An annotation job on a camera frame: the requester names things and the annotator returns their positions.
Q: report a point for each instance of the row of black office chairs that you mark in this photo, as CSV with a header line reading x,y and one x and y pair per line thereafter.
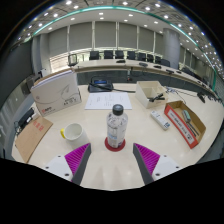
x,y
108,54

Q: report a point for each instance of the white cardboard paper box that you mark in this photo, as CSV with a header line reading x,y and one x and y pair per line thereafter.
x,y
55,95

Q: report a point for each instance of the white printed paper sheet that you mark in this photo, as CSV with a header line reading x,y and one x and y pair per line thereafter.
x,y
106,101

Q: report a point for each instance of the open brown and red carton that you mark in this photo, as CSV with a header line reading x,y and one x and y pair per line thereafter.
x,y
178,125

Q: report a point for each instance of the flat round red coaster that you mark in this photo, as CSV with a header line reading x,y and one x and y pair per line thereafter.
x,y
115,149

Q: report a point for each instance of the black marker pen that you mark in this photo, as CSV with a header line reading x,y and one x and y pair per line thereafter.
x,y
192,128

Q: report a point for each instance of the brown kraft paper envelope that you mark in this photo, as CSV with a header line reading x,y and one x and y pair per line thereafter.
x,y
31,138

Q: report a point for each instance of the grey-green whiteboard eraser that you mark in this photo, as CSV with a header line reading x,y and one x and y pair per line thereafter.
x,y
186,115

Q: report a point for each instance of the small open white box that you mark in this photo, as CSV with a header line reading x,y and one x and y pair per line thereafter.
x,y
143,95

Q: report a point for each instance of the white remote control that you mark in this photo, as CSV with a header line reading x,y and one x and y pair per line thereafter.
x,y
160,120

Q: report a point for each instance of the clear water bottle black cap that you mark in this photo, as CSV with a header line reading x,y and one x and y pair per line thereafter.
x,y
116,128

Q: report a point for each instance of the group of ceiling lights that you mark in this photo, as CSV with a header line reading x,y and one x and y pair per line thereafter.
x,y
100,13

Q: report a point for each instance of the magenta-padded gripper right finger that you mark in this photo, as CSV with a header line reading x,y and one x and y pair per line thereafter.
x,y
146,158

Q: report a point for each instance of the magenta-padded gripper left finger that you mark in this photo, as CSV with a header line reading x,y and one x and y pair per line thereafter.
x,y
77,158

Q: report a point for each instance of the long curved conference desk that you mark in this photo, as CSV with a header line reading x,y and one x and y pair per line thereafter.
x,y
110,62

